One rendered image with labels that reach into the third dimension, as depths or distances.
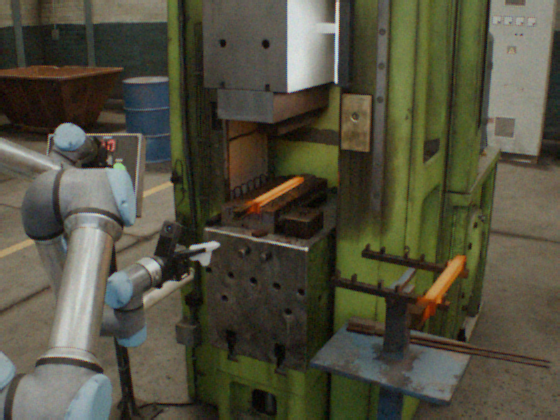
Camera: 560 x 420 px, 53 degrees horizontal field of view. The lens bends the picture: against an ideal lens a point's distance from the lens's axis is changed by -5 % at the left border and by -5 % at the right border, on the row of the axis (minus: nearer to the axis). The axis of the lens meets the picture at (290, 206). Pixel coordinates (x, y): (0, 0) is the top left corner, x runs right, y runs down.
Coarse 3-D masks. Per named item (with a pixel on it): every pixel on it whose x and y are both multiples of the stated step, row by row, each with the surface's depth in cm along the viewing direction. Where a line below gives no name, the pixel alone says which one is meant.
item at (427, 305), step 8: (456, 256) 162; (464, 256) 162; (456, 264) 157; (448, 272) 152; (456, 272) 154; (440, 280) 148; (448, 280) 148; (432, 288) 143; (440, 288) 143; (424, 296) 139; (432, 296) 139; (440, 296) 143; (416, 304) 133; (424, 304) 133; (432, 304) 135; (416, 312) 130; (424, 312) 135; (432, 312) 136; (416, 320) 130; (424, 320) 134; (408, 328) 131; (416, 328) 130
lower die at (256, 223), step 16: (288, 176) 224; (256, 192) 205; (288, 192) 204; (224, 208) 194; (272, 208) 188; (288, 208) 195; (224, 224) 196; (240, 224) 193; (256, 224) 190; (272, 224) 187
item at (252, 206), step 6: (294, 180) 212; (300, 180) 214; (282, 186) 205; (288, 186) 206; (270, 192) 199; (276, 192) 199; (258, 198) 192; (264, 198) 193; (270, 198) 195; (246, 204) 185; (252, 204) 186; (258, 204) 187; (234, 210) 180; (240, 210) 180; (246, 210) 183; (252, 210) 187; (258, 210) 187; (234, 216) 180; (240, 216) 181; (246, 216) 183
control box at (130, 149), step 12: (48, 144) 198; (120, 144) 197; (132, 144) 197; (144, 144) 202; (108, 156) 197; (120, 156) 196; (132, 156) 196; (144, 156) 203; (132, 168) 195; (144, 168) 203; (132, 180) 195
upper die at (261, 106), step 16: (224, 96) 182; (240, 96) 179; (256, 96) 176; (272, 96) 174; (288, 96) 183; (304, 96) 193; (320, 96) 204; (224, 112) 183; (240, 112) 181; (256, 112) 178; (272, 112) 176; (288, 112) 184; (304, 112) 195
